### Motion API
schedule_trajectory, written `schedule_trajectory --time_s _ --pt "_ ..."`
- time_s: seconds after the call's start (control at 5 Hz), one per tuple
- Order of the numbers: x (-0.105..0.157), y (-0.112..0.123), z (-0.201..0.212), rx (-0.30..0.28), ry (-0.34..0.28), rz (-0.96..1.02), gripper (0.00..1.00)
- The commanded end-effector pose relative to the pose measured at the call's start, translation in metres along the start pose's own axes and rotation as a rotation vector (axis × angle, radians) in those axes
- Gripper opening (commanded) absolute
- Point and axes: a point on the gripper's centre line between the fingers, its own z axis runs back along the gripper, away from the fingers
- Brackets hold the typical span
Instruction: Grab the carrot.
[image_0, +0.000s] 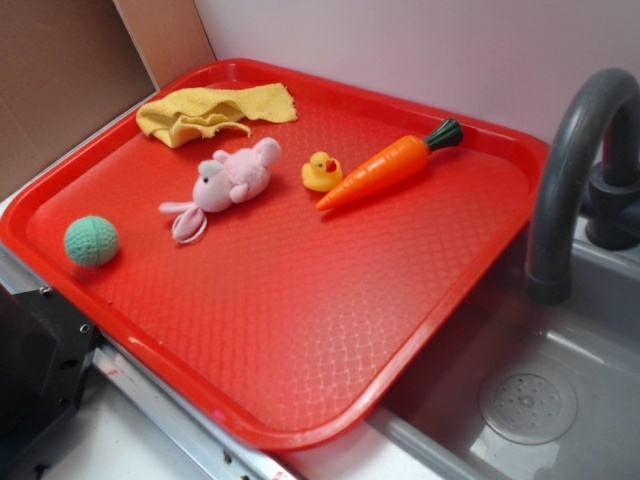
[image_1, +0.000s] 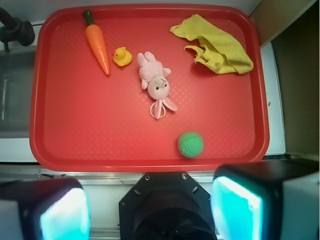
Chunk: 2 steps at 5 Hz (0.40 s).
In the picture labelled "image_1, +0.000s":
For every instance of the pink plush bunny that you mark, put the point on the pink plush bunny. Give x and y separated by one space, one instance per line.
153 76

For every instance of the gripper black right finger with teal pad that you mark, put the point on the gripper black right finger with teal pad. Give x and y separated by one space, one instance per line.
275 199

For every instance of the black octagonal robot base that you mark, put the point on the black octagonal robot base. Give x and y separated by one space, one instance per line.
166 206

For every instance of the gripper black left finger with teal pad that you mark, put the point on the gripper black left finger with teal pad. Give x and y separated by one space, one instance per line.
54 209

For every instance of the yellow cloth rag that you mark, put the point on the yellow cloth rag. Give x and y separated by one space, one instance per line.
218 50

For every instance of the green textured ball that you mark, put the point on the green textured ball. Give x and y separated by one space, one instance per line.
190 144

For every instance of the red plastic tray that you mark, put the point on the red plastic tray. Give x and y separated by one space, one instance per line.
83 120

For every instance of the metal sink basin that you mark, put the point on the metal sink basin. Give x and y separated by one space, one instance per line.
16 82

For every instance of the yellow rubber duck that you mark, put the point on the yellow rubber duck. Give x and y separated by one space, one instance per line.
122 57

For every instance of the orange toy carrot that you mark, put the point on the orange toy carrot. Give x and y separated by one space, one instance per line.
96 41

